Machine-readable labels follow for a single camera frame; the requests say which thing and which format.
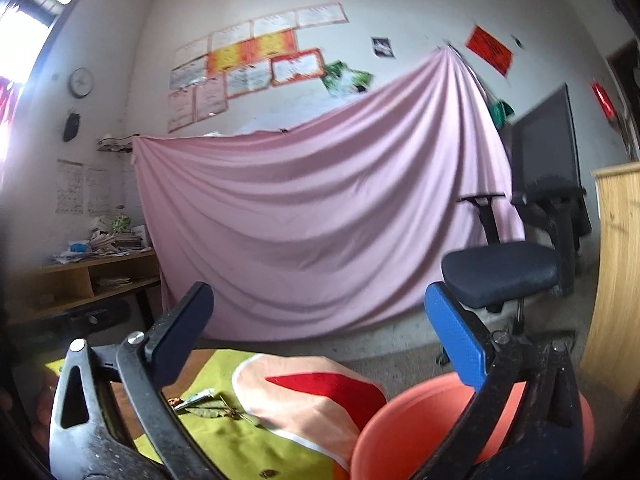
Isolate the pink hanging sheet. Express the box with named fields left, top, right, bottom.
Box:
left=132, top=48, right=511, bottom=341

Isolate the wooden wall shelf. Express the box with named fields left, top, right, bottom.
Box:
left=10, top=250, right=160, bottom=324

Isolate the dried brown leaf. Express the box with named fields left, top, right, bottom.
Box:
left=186, top=394, right=262, bottom=427

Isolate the red paper wall sign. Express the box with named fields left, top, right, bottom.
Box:
left=465, top=26, right=513, bottom=77

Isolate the black office chair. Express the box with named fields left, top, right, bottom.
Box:
left=437, top=83, right=594, bottom=366

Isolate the pile of papers on shelf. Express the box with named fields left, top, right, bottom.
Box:
left=52, top=214, right=151, bottom=264

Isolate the orange plastic bucket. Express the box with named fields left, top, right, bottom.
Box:
left=349, top=372, right=597, bottom=480

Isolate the round wall clock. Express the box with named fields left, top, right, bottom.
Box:
left=67, top=67, right=94, bottom=100

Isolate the bamboo wooden cabinet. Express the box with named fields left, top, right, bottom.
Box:
left=580, top=162, right=640, bottom=402

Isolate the colourful patchwork table mat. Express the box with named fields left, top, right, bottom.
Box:
left=44, top=348, right=388, bottom=480

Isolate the black oval wall object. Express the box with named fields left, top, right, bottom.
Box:
left=62, top=113, right=80, bottom=143

